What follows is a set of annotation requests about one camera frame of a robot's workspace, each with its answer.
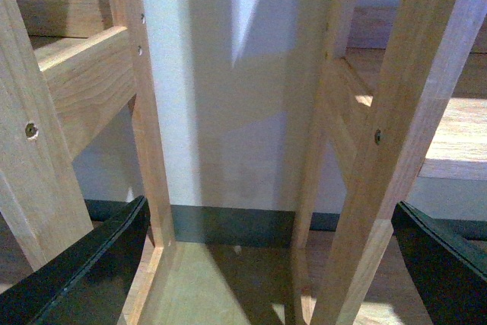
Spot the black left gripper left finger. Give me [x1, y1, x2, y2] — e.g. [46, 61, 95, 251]
[1, 196, 149, 324]

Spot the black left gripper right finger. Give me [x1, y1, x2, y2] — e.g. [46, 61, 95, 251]
[391, 202, 486, 324]

